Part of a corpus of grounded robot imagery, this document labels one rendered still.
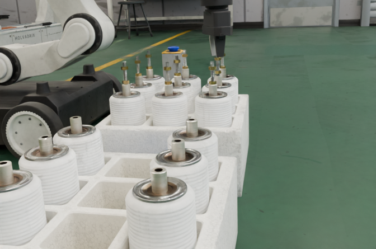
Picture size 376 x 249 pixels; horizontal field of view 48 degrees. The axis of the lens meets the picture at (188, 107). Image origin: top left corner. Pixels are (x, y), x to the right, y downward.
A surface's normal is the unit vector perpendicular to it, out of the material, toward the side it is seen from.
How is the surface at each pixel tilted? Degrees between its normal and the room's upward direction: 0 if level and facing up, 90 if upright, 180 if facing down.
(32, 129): 90
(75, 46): 90
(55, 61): 105
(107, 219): 90
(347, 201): 0
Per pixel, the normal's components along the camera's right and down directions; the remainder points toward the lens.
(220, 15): 0.33, 0.23
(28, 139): -0.22, 0.26
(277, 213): -0.04, -0.96
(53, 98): 0.66, -0.66
